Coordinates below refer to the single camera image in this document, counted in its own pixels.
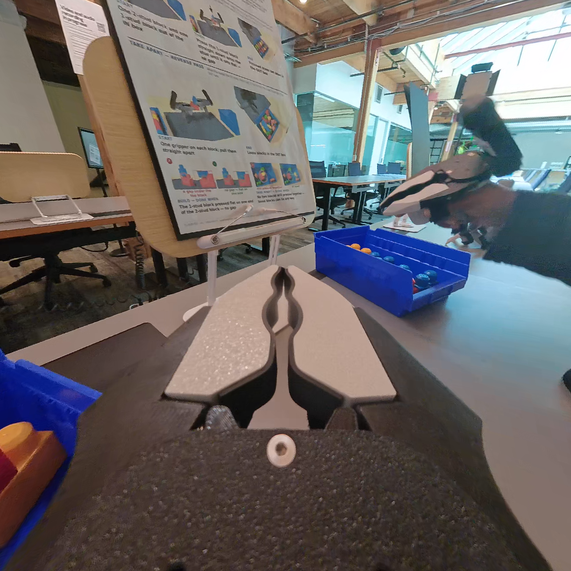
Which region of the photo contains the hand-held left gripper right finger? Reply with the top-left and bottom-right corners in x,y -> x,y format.
285,265 -> 398,422

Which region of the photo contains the blue plastic bin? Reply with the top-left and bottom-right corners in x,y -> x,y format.
313,225 -> 472,318
0,350 -> 102,571

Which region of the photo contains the wooden top desk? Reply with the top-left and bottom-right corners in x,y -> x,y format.
0,196 -> 137,250

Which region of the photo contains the black office chair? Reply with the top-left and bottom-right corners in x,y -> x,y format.
308,161 -> 354,216
0,247 -> 112,309

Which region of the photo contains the long wooden desk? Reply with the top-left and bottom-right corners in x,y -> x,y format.
312,175 -> 407,224

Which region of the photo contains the row of mixed mega blocks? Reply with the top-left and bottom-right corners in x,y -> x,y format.
348,243 -> 441,295

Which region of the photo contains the black and white tool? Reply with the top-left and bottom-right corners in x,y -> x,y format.
445,223 -> 488,249

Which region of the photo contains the pile of assorted building blocks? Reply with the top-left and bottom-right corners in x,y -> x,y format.
0,421 -> 68,549

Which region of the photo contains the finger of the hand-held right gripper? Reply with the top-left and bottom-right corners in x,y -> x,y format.
378,184 -> 448,217
387,171 -> 449,198

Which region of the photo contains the wooden support post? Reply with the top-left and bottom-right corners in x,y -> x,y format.
352,38 -> 383,164

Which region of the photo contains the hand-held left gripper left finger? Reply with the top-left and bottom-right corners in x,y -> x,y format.
164,264 -> 286,422

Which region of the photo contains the person's right hand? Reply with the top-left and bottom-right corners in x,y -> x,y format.
446,184 -> 518,233

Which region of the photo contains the black desk cable strip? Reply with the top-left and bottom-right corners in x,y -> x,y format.
42,322 -> 169,394

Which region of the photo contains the LED panel light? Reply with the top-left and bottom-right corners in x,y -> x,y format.
453,64 -> 501,134

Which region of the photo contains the white wall notice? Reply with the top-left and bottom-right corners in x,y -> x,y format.
55,0 -> 111,75

